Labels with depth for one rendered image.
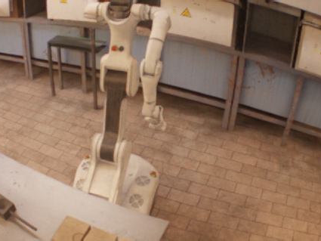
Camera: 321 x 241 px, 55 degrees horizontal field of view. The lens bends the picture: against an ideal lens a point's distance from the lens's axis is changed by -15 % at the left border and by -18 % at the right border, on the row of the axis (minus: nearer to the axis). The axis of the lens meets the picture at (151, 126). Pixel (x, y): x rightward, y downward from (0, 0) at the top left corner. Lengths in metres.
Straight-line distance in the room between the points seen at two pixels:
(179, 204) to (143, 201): 0.46
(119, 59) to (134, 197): 0.89
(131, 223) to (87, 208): 0.21
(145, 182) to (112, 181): 0.27
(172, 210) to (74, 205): 1.20
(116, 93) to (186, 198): 1.07
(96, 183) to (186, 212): 0.78
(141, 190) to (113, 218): 0.81
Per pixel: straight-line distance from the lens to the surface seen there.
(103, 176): 2.22
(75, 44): 3.40
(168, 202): 2.72
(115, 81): 2.05
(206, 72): 3.22
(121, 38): 1.98
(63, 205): 1.61
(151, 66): 1.80
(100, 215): 1.56
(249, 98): 3.24
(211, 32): 2.83
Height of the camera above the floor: 2.09
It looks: 38 degrees down
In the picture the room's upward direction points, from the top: 2 degrees clockwise
